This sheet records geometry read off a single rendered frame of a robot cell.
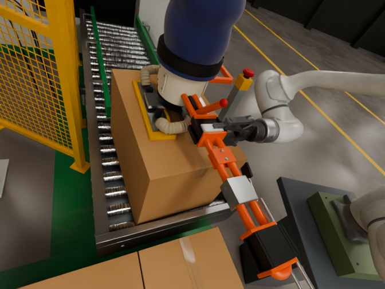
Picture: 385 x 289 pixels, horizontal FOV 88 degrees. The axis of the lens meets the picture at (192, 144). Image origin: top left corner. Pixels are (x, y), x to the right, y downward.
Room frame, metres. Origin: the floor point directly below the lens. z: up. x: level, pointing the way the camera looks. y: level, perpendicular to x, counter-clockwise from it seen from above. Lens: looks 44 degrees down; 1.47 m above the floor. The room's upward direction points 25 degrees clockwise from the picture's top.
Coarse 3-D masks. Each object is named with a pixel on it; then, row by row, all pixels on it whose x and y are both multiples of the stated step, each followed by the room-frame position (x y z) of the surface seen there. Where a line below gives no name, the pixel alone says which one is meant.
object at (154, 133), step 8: (136, 80) 0.73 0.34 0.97; (136, 88) 0.67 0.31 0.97; (144, 88) 0.69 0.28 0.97; (152, 88) 0.68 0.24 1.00; (136, 96) 0.64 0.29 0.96; (144, 104) 0.60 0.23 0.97; (144, 112) 0.56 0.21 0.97; (152, 112) 0.57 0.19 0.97; (160, 112) 0.56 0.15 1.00; (144, 120) 0.53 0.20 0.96; (152, 120) 0.53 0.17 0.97; (168, 120) 0.58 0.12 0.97; (152, 128) 0.50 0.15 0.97; (152, 136) 0.47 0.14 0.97; (160, 136) 0.48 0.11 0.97; (168, 136) 0.50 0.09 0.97
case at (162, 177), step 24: (120, 72) 0.76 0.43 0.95; (120, 96) 0.62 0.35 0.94; (120, 120) 0.60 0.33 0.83; (120, 144) 0.58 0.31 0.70; (144, 144) 0.43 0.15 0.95; (168, 144) 0.48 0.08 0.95; (192, 144) 0.53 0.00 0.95; (144, 168) 0.36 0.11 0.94; (168, 168) 0.39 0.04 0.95; (192, 168) 0.43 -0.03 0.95; (144, 192) 0.33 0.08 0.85; (168, 192) 0.38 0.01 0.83; (192, 192) 0.46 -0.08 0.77; (216, 192) 0.57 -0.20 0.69; (144, 216) 0.33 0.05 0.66; (168, 216) 0.42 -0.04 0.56
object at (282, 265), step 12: (264, 228) 0.24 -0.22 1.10; (276, 228) 0.25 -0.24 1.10; (252, 240) 0.21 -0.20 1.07; (264, 240) 0.21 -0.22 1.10; (276, 240) 0.22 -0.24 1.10; (252, 252) 0.20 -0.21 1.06; (264, 252) 0.19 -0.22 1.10; (276, 252) 0.20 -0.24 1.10; (288, 252) 0.21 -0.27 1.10; (264, 264) 0.18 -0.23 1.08; (276, 264) 0.17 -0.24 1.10; (288, 264) 0.18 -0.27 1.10; (264, 276) 0.16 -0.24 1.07
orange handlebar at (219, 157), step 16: (224, 80) 0.84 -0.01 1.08; (192, 96) 0.62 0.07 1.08; (192, 112) 0.53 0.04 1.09; (208, 144) 0.42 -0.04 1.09; (224, 144) 0.45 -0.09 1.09; (224, 160) 0.38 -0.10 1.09; (224, 176) 0.34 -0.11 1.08; (240, 208) 0.27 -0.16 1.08; (256, 208) 0.29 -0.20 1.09; (288, 272) 0.18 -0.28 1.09
